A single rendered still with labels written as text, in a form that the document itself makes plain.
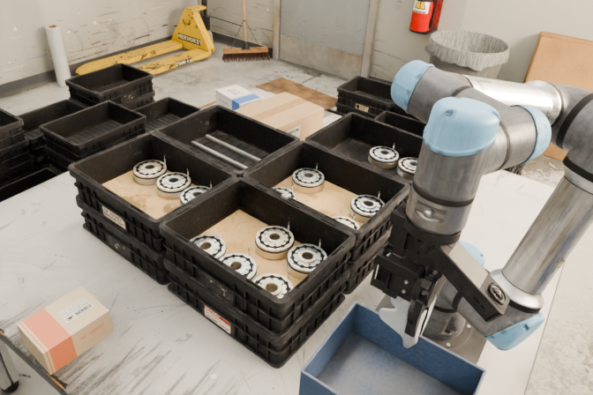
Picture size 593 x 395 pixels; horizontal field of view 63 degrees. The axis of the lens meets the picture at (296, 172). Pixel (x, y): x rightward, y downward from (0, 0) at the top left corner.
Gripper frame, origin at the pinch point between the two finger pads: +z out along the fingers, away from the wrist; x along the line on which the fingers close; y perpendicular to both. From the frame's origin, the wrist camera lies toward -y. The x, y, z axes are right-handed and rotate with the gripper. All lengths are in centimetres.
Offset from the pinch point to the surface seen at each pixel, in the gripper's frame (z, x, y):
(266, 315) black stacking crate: 25.8, -11.0, 33.7
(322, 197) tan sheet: 24, -59, 50
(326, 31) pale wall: 41, -339, 223
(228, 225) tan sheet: 27, -31, 64
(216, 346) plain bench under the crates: 42, -8, 45
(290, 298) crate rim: 18.4, -11.9, 28.6
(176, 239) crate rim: 19, -10, 61
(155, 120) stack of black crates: 64, -120, 201
